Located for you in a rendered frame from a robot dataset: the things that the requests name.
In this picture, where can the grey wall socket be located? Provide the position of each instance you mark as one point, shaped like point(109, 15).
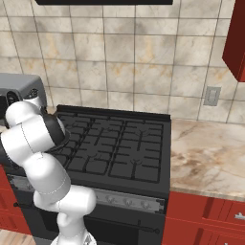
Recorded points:
point(212, 96)

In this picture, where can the red drawer front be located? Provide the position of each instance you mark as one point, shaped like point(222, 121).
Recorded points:
point(223, 212)

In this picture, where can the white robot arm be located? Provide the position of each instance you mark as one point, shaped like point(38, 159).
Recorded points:
point(44, 172)

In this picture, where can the silver stove knob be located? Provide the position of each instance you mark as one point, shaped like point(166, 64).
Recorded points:
point(111, 199)
point(144, 204)
point(128, 202)

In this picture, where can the black stove with oven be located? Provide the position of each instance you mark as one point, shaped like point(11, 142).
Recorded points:
point(121, 143)

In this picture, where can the red base cupboard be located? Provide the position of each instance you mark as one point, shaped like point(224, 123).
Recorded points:
point(9, 204)
point(183, 220)

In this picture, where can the black range hood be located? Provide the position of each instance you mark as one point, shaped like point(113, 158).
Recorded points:
point(105, 1)

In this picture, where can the black oven door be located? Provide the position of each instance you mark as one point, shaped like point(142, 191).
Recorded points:
point(115, 214)

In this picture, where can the grey toaster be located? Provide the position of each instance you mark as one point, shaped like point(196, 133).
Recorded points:
point(19, 81)

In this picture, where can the red wall cupboard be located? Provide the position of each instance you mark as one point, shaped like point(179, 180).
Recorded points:
point(236, 38)

